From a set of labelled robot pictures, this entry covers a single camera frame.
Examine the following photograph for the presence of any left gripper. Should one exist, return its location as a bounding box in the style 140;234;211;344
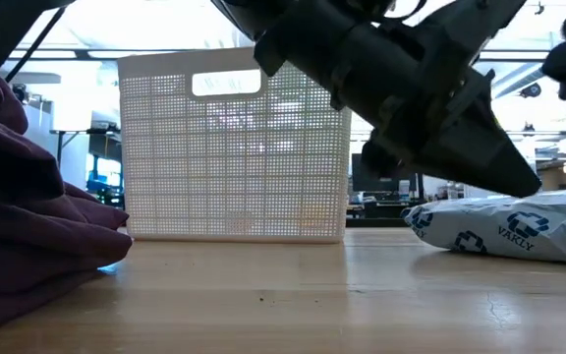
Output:
329;0;542;198

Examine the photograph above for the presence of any white printed supply package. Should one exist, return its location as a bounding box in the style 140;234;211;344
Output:
400;189;566;268

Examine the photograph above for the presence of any white perforated plastic basket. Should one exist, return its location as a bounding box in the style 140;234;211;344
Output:
117;46;353;245

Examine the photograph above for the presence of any black computer monitor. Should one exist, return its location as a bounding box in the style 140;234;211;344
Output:
351;152;420;194

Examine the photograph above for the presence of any dark office desk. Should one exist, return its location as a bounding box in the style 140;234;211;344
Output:
345;199;415;228

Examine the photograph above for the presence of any black background table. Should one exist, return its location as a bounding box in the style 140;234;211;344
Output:
49;128;120;171

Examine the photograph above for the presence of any maroon cloth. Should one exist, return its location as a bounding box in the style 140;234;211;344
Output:
0;48;135;338

